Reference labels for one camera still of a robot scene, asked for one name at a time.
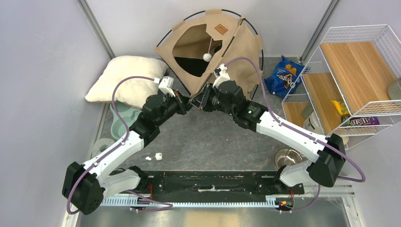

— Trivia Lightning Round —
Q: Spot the black tent pole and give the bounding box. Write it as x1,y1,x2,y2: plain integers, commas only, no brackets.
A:
156,9,264,101

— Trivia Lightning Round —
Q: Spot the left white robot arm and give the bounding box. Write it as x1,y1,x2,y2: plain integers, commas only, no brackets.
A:
62,90,191,215

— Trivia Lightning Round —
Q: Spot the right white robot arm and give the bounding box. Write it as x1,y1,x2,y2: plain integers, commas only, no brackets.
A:
191,80,345,187

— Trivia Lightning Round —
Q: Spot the steel pet bowl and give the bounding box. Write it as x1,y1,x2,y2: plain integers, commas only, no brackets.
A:
274,148,303,170

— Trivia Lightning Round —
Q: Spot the white pompom toy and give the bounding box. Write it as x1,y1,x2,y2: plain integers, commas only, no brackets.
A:
202,38,213,62

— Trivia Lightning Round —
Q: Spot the white fluffy pillow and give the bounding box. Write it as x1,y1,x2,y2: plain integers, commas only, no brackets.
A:
84,55,169,110

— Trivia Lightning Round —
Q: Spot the small white plastic cap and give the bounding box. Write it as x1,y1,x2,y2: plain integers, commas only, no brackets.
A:
155,153,163,161

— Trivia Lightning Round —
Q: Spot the mint green bowl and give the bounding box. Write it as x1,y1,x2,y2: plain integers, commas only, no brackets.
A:
110,102,141,140

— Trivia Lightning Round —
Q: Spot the blue chip bag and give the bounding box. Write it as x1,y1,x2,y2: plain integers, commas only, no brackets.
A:
264,55,305,98

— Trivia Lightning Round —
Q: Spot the grey toilet paper roll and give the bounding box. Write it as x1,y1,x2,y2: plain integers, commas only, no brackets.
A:
90,138,115,158

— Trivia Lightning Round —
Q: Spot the white plastic jar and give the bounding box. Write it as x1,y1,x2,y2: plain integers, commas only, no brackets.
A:
303,112,324,134

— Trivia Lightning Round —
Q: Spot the yellow snack packet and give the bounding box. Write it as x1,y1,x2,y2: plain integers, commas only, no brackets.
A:
331,100,349,115

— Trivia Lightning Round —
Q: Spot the purple candy bag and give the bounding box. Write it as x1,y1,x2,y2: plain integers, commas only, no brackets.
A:
341,116,380,127

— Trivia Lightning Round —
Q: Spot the clear glass jar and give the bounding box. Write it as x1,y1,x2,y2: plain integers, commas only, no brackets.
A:
387,78,401,100

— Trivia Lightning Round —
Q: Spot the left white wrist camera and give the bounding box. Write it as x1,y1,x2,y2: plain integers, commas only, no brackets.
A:
153,76,175,97

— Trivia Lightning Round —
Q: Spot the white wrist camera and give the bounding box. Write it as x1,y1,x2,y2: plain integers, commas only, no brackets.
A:
213,64,230,88
153,76,175,97

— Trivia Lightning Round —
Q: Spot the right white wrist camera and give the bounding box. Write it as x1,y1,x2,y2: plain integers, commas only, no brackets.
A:
213,64,230,88

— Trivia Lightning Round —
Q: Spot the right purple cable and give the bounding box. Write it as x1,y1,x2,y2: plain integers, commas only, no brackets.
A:
225,56,366,214

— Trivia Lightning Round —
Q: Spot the white wire shelf rack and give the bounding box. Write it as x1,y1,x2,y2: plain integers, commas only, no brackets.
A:
282,24,401,149

